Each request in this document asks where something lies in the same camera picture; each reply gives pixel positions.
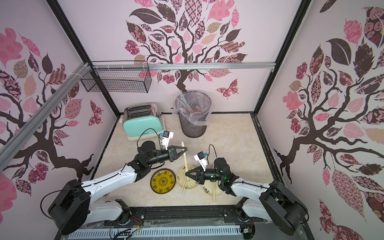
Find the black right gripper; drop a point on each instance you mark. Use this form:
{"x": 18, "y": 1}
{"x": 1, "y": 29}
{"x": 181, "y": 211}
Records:
{"x": 202, "y": 175}

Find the clear plastic bin liner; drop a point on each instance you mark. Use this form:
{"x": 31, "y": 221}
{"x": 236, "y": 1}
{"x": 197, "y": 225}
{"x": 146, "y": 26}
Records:
{"x": 196, "y": 107}

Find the cream plate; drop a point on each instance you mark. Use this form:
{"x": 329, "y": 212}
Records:
{"x": 180, "y": 178}
{"x": 207, "y": 189}

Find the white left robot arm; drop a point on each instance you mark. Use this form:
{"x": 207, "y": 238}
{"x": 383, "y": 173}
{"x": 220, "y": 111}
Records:
{"x": 76, "y": 204}

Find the aluminium frame bar left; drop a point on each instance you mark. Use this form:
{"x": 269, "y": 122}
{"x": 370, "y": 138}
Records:
{"x": 13, "y": 146}

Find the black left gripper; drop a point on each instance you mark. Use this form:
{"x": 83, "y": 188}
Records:
{"x": 173, "y": 153}

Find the black mesh trash bin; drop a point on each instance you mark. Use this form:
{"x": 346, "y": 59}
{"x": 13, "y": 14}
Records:
{"x": 190, "y": 130}

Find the mint green toaster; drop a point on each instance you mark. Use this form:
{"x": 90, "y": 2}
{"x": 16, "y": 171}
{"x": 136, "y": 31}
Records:
{"x": 142, "y": 121}

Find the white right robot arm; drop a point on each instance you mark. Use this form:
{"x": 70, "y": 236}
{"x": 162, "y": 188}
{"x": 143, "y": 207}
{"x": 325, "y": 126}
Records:
{"x": 272, "y": 202}

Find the aluminium frame bar back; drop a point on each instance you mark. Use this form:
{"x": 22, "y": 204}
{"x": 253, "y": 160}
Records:
{"x": 160, "y": 67}

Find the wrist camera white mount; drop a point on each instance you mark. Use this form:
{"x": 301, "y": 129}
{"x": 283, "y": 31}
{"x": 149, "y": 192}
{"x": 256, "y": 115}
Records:
{"x": 202, "y": 158}
{"x": 166, "y": 136}

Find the cream right plate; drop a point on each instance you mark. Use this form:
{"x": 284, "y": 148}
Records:
{"x": 207, "y": 189}

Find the cream middle plate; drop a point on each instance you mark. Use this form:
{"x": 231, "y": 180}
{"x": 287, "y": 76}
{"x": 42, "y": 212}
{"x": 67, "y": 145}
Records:
{"x": 180, "y": 178}

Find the disposable chopsticks red print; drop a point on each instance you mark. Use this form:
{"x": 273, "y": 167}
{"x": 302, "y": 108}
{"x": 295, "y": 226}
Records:
{"x": 214, "y": 192}

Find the black wire wall basket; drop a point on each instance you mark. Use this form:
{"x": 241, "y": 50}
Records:
{"x": 118, "y": 77}

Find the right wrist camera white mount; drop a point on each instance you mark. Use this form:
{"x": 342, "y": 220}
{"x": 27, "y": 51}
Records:
{"x": 202, "y": 158}

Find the white slotted cable duct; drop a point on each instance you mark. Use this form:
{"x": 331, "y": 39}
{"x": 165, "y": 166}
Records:
{"x": 155, "y": 233}

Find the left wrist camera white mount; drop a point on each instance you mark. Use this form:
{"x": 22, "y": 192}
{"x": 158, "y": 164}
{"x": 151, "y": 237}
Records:
{"x": 166, "y": 136}

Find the aluminium frame bar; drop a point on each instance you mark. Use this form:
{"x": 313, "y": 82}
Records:
{"x": 13, "y": 146}
{"x": 160, "y": 67}

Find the dark green yellow plate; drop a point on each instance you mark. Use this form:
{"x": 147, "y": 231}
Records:
{"x": 163, "y": 181}

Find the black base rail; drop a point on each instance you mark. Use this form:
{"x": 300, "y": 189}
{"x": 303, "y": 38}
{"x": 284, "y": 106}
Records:
{"x": 228, "y": 213}

